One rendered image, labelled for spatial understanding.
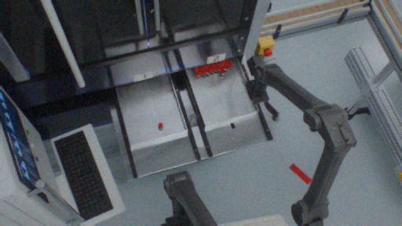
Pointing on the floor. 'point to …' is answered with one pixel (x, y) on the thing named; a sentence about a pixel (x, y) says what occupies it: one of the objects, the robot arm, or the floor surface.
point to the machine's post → (254, 30)
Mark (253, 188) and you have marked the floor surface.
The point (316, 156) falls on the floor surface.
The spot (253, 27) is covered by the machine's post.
